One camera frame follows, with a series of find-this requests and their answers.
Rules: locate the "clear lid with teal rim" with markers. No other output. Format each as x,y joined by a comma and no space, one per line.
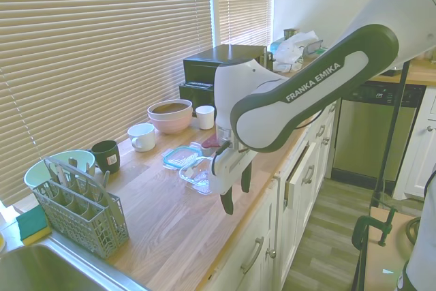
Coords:
178,156

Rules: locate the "clear bowl with green lid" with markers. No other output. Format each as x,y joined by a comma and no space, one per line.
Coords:
322,51

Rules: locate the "white side cabinet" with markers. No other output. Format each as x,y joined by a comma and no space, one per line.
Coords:
420,154

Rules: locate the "black food tray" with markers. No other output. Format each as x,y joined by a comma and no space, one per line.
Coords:
391,73

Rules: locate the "mint green bowl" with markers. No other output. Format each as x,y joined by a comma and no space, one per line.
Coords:
41,171

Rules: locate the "black mug with sticker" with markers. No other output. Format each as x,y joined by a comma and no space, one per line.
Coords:
106,156

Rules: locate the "green and yellow sponge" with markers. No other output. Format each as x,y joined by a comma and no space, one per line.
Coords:
32,224

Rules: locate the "stainless steel dishwasher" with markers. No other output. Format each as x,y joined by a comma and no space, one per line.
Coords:
368,134

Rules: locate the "wide white mug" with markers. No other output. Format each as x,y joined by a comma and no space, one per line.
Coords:
143,137

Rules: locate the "silver metal stand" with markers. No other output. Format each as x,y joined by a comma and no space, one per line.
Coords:
266,61

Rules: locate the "green clamp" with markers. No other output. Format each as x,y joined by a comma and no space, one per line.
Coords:
361,229

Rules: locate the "stainless steel sink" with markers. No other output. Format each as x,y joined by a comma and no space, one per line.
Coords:
51,270

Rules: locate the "dark tin can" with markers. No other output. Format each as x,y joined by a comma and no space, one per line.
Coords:
291,32

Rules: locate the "black toaster oven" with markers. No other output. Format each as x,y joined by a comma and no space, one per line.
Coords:
201,66

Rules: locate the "black camera tripod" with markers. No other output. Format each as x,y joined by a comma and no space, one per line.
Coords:
391,127

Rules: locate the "silver cabinet knob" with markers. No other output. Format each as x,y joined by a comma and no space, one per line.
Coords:
272,253
431,129
326,140

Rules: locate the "teal box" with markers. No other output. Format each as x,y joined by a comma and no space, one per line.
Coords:
277,45

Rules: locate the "square glass food container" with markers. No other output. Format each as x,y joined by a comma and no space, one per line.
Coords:
197,176

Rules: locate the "yellow dish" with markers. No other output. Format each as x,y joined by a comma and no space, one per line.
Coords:
2,241

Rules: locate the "clear container with black rim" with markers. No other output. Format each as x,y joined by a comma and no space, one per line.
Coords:
313,47

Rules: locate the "white Franka Emika robot arm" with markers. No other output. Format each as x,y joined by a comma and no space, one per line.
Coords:
306,86

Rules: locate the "grey plastic cutlery basket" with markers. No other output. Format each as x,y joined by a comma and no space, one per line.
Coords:
85,223

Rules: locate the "wide beige window blind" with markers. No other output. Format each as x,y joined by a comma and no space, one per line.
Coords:
102,49

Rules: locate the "pink bowl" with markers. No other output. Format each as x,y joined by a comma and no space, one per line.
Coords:
170,125

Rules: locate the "tall white cup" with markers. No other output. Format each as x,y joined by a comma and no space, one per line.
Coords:
205,118

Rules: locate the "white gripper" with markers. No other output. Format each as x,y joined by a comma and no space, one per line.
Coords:
226,170

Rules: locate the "white plastic bag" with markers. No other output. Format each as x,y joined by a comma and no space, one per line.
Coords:
293,49

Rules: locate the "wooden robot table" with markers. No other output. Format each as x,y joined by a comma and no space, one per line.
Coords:
385,263

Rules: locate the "narrow beige window blind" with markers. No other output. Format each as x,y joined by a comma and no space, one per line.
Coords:
245,1

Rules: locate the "white base cabinets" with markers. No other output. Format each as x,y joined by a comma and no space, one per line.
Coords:
259,209

